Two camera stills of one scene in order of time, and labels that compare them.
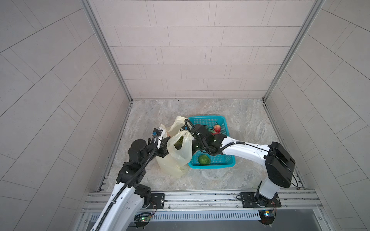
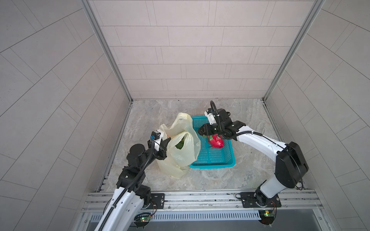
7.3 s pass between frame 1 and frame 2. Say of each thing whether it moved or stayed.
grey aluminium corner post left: stayed
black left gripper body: stayed
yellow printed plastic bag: stayed
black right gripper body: moved
